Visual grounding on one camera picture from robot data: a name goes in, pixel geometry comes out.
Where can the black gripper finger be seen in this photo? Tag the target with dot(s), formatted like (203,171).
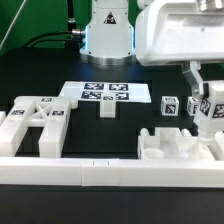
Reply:
(199,88)

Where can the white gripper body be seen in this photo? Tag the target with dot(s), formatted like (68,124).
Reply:
(172,31)

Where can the white chair seat panel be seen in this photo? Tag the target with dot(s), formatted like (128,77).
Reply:
(171,143)

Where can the white U-shaped fence frame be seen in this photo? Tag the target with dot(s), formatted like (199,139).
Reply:
(116,172)

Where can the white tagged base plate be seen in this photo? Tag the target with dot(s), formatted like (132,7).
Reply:
(92,91)

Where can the white chair back frame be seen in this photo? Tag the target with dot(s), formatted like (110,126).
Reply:
(52,114)

